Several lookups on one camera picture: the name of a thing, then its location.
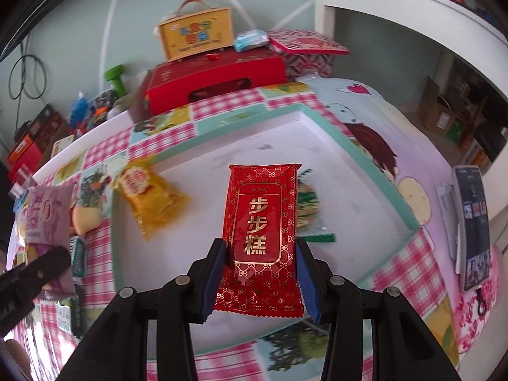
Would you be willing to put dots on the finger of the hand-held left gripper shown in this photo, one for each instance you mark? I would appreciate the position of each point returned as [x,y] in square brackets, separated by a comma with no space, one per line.
[43,266]

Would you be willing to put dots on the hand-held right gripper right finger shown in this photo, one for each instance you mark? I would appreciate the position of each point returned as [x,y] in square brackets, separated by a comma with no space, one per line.
[309,285]

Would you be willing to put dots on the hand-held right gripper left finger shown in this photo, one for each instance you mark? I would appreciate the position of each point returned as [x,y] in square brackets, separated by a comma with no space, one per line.
[214,281]

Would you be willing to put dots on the red gold-print snack packet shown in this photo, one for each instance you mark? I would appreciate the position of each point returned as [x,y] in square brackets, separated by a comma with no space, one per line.
[258,226]

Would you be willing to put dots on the white tray with teal rim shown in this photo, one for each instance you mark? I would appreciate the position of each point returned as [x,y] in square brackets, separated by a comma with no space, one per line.
[258,143]

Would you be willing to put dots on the person's left hand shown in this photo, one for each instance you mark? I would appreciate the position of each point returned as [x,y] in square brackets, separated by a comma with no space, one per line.
[19,359]

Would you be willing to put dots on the green white gum packet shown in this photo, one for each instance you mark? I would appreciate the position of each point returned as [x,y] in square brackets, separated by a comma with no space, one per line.
[78,258]
[70,317]

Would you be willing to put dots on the pink snack packet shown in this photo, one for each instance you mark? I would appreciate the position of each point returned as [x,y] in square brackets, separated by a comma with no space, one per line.
[47,214]

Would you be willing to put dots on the green striped snack packet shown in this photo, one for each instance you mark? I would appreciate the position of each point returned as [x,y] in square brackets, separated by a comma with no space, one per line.
[309,202]

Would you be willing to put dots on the printed checkered tablecloth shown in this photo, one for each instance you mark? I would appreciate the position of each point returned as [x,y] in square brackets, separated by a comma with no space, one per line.
[397,262]

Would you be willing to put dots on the dark red box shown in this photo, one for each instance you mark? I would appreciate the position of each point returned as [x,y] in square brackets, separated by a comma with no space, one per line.
[27,168]

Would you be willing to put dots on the yellow snack packet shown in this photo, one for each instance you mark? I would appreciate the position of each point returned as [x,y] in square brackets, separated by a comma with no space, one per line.
[154,198]

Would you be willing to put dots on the orange flat box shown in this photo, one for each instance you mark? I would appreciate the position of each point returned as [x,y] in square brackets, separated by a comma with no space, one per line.
[19,149]

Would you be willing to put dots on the white foam board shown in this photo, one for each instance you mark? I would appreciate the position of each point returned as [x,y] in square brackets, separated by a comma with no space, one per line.
[79,137]

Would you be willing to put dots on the white phone stand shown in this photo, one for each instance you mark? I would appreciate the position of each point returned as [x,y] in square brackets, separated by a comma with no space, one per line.
[448,214]

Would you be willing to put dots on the blue plastic bottle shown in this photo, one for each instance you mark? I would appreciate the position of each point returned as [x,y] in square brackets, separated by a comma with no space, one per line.
[80,109]

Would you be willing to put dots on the black smartphone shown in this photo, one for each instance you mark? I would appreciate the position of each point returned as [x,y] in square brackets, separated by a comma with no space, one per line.
[473,226]

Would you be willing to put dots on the green dumbbell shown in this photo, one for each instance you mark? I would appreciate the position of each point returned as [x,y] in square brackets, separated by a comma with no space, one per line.
[116,81]

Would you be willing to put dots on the large red gift box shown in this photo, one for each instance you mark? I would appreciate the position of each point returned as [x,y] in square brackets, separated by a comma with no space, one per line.
[214,75]

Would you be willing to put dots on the brown cardboard box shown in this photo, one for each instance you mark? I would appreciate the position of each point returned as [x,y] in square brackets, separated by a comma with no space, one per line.
[436,107]

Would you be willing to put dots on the red patterned tin box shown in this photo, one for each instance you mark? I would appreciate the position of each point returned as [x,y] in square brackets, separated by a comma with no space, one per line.
[305,43]

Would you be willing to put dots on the light blue tissue pack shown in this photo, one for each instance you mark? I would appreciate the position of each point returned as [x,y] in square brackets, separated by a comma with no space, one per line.
[251,40]

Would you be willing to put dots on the white shelf unit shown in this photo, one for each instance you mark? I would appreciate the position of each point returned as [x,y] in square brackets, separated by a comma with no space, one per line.
[416,4]

